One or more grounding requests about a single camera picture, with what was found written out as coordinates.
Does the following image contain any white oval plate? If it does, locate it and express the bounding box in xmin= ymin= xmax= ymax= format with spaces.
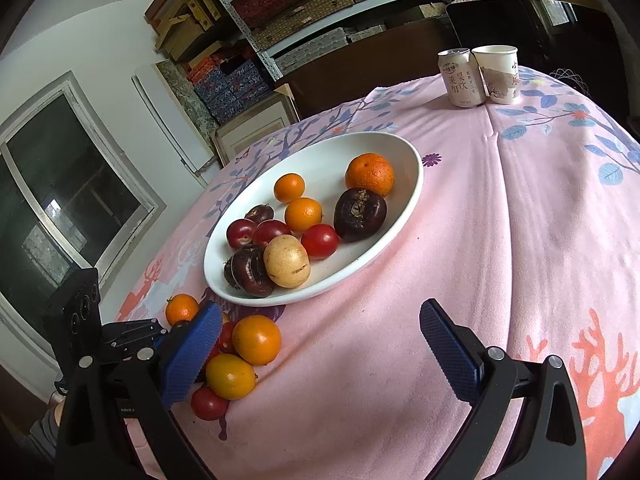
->
xmin=202 ymin=131 xmax=425 ymax=307

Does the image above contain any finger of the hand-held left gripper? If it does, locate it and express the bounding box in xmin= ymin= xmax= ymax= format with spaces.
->
xmin=102 ymin=319 xmax=168 ymax=342
xmin=102 ymin=335 xmax=162 ymax=364

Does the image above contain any beige framed panel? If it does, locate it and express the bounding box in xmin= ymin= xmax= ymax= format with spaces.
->
xmin=212 ymin=92 xmax=302 ymax=169

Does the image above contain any red patterned box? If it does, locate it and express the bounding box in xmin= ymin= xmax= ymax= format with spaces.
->
xmin=187 ymin=52 xmax=237 ymax=80

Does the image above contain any yellow orange round fruit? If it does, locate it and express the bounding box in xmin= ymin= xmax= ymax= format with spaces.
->
xmin=231 ymin=315 xmax=282 ymax=366
xmin=205 ymin=353 xmax=257 ymax=401

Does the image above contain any grey marble slab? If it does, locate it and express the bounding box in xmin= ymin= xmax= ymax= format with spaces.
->
xmin=156 ymin=60 xmax=220 ymax=128

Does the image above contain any white paper cup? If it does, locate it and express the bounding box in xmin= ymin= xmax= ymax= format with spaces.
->
xmin=471 ymin=45 xmax=519 ymax=106

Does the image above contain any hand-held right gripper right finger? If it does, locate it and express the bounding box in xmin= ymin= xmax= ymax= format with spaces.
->
xmin=419 ymin=299 xmax=588 ymax=480

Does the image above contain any person's left forearm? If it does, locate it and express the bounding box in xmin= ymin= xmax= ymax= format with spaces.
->
xmin=29 ymin=392 xmax=68 ymax=453

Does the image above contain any large orange with stem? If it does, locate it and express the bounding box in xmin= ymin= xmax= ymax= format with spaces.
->
xmin=165 ymin=294 xmax=200 ymax=327

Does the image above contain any pile of tan boxes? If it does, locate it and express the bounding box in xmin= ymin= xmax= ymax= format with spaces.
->
xmin=145 ymin=0 xmax=224 ymax=61

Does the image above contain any stack of blue floral boxes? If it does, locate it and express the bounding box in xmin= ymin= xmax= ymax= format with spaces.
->
xmin=192 ymin=57 xmax=274 ymax=124

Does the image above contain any red plum plate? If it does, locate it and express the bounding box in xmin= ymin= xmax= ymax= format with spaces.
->
xmin=226 ymin=219 xmax=257 ymax=250
xmin=252 ymin=219 xmax=292 ymax=248

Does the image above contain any yellow potato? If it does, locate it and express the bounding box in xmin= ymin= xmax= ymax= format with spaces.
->
xmin=263 ymin=234 xmax=312 ymax=289

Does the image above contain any white framed window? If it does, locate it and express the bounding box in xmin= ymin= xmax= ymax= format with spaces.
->
xmin=0 ymin=71 xmax=167 ymax=321

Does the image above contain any brown wooden board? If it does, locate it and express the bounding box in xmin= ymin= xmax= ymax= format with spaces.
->
xmin=272 ymin=20 xmax=457 ymax=122

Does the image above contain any pink printed tablecloth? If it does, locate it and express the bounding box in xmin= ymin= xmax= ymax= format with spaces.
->
xmin=115 ymin=65 xmax=640 ymax=480

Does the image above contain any white metal shelf rack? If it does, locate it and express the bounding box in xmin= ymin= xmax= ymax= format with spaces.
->
xmin=189 ymin=0 xmax=601 ymax=82

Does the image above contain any black glossy screen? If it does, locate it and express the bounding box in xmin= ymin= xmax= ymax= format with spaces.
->
xmin=445 ymin=0 xmax=627 ymax=111

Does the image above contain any dark purple mangosteen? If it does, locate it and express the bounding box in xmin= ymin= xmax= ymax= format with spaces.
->
xmin=333 ymin=188 xmax=388 ymax=243

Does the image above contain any white leaning board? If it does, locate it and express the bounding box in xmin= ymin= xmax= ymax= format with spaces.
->
xmin=132 ymin=62 xmax=217 ymax=175

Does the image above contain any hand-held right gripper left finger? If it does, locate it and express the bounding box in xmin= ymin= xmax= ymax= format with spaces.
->
xmin=52 ymin=302 xmax=223 ymax=480

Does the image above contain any pale drink can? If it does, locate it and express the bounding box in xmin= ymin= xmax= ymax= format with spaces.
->
xmin=437 ymin=47 xmax=488 ymax=108

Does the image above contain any small red tomato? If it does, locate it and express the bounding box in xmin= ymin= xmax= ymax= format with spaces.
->
xmin=300 ymin=224 xmax=340 ymax=260
xmin=190 ymin=385 xmax=229 ymax=421

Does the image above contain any small orange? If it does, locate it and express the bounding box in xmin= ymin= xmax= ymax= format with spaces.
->
xmin=284 ymin=197 xmax=324 ymax=232
xmin=273 ymin=173 xmax=306 ymax=204

